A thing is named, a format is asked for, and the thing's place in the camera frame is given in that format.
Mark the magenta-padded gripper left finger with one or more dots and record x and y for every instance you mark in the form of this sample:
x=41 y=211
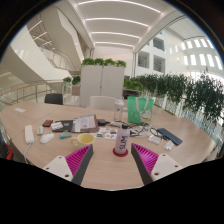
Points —
x=78 y=159

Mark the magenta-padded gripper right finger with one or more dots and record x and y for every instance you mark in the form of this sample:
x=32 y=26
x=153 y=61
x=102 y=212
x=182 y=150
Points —
x=145 y=159

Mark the pink drink bottle black cap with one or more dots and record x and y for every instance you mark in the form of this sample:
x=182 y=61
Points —
x=122 y=141

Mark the pale yellow mug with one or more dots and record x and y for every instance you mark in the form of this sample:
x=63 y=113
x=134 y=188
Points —
x=85 y=139

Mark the white packet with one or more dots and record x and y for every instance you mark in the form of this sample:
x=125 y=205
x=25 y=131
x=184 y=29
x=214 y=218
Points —
x=154 y=139
x=169 y=145

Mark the small blue item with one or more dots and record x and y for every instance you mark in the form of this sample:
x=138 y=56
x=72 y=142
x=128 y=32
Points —
x=65 y=136

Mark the dark blue flat notebook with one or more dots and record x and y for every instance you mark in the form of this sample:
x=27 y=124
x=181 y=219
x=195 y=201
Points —
x=169 y=136

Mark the black flat device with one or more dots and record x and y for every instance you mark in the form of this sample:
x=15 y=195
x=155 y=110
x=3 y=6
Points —
x=68 y=126

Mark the white computer mouse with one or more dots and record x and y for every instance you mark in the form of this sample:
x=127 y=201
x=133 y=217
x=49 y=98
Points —
x=47 y=138

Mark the colourful sticker card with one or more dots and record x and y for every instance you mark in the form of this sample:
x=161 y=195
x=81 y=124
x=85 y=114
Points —
x=106 y=133

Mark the black wallet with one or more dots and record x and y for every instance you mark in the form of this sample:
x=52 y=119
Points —
x=101 y=122

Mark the dark red phone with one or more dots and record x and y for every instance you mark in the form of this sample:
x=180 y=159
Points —
x=47 y=123

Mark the small white block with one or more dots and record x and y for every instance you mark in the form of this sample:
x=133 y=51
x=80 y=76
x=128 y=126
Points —
x=40 y=130

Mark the green tote bag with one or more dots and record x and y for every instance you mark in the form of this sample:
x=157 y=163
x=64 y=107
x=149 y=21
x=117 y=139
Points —
x=140 y=110

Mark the clear shaker bottle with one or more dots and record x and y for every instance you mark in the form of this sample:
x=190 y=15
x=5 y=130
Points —
x=119 y=111

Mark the white power strip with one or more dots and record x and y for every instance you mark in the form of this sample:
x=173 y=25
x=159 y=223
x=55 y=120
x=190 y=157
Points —
x=29 y=134

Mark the white chair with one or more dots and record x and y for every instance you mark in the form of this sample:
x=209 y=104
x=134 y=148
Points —
x=101 y=103

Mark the black and red chair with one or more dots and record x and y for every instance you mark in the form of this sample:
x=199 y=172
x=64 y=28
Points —
x=6 y=151

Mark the low planter with plants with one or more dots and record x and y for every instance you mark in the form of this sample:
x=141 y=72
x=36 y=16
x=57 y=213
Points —
x=133 y=85

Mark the white paper slip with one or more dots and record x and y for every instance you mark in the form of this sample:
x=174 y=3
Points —
x=20 y=110

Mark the small potted plant planter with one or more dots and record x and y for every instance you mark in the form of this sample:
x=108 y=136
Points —
x=76 y=80

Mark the white cabinet topped with plants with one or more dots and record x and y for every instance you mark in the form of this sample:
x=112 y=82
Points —
x=101 y=83

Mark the row of green hedge plants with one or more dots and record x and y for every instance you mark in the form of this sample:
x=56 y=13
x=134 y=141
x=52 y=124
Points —
x=200 y=93

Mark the wood-topped glass railing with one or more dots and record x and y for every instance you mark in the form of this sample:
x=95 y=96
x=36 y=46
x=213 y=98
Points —
x=23 y=93

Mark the ceiling light strips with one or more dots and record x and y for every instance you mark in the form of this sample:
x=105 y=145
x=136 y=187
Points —
x=116 y=21

